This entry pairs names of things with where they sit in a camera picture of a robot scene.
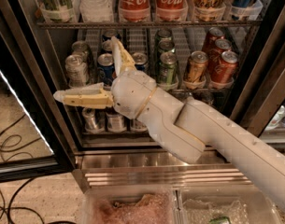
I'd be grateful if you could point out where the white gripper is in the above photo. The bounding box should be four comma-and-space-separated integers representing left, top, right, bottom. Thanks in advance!
53, 36, 157, 119

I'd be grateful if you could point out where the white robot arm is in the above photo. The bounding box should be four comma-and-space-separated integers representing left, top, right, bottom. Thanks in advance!
53, 38, 285, 213

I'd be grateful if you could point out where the front left Pepsi can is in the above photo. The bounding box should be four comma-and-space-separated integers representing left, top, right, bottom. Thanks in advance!
97, 53, 115, 86

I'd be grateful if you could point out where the pepsi can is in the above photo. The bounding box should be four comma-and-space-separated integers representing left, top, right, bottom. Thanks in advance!
101, 40, 112, 53
102, 29, 121, 42
97, 53, 115, 86
132, 52, 149, 73

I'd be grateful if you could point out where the middle left Pepsi can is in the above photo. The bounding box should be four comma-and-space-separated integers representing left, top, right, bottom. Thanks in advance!
101, 40, 112, 53

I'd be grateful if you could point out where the front silver can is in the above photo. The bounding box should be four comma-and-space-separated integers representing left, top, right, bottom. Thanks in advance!
65, 54, 90, 87

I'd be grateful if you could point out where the right Pepsi can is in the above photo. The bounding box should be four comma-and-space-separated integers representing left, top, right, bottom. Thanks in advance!
132, 52, 149, 73

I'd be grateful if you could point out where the slim silver can bottom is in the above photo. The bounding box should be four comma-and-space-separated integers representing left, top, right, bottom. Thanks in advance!
82, 108, 101, 132

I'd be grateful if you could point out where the rear silver can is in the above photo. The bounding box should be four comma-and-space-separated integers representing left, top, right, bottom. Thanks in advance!
72, 40, 93, 65

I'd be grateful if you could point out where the rear left Pepsi can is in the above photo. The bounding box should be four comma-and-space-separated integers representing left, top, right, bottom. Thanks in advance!
102, 29, 121, 42

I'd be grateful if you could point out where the front green can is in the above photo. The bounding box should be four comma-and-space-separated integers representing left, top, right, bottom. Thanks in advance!
157, 52, 178, 85

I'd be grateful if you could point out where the middle green can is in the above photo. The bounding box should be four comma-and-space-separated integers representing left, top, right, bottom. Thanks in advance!
157, 40, 176, 56

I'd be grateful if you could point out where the rear green can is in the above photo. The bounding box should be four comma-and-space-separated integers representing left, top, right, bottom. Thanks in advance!
155, 29, 173, 44

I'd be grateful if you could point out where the left Coca-Cola can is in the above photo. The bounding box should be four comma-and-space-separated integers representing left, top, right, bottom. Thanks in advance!
119, 0, 150, 22

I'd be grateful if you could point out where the coca-cola can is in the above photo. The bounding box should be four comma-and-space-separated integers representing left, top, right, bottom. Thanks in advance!
156, 0, 184, 21
119, 0, 150, 22

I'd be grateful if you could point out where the gold orange can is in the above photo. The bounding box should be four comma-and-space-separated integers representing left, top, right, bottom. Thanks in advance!
184, 50, 208, 83

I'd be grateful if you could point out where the open glass fridge door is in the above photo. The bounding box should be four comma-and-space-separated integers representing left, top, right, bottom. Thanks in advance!
0, 0, 75, 183

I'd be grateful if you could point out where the right Coca-Cola can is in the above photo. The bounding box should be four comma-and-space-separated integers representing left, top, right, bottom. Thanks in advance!
156, 0, 184, 21

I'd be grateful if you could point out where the bottom gold can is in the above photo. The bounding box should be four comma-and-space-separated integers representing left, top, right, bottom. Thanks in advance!
200, 92, 214, 105

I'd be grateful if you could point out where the rear red can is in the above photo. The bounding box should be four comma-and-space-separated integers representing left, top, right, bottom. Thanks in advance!
202, 27, 225, 52

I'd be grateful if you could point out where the red can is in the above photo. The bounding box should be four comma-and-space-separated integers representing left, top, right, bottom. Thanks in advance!
207, 38, 232, 74
202, 27, 225, 52
210, 51, 238, 84

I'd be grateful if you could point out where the front red can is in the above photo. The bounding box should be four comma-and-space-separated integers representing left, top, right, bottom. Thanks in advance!
210, 51, 238, 84

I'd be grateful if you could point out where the middle red can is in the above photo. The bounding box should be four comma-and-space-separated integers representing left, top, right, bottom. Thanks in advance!
207, 38, 232, 74

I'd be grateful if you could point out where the right glass fridge door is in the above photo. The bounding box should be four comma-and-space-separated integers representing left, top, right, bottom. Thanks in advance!
240, 42, 285, 144

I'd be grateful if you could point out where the green can in bin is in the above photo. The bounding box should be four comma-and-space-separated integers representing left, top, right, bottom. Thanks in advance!
208, 217, 231, 224

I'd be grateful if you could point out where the left tea bottle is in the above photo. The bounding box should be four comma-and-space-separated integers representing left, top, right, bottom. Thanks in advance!
106, 110, 126, 133

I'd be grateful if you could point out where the tea bottle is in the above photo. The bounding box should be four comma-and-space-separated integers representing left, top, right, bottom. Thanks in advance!
130, 119, 147, 132
106, 110, 126, 133

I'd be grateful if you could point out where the right tea bottle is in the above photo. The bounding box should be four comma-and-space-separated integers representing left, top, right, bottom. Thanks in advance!
130, 119, 147, 132

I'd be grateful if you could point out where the clear ribbed water bottle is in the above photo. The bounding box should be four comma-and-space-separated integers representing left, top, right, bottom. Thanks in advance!
79, 0, 113, 22

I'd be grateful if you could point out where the left clear plastic bin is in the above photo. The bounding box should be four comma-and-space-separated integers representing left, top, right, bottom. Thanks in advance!
80, 185, 179, 224

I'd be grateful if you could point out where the clear plastic bin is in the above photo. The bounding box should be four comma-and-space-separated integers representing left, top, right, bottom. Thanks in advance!
80, 185, 179, 224
178, 185, 283, 224

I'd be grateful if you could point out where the right clear plastic bin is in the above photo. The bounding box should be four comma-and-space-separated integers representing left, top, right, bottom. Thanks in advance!
178, 185, 283, 224

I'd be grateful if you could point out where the black floor cable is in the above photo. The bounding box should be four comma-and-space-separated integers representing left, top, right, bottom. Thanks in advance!
0, 91, 78, 224

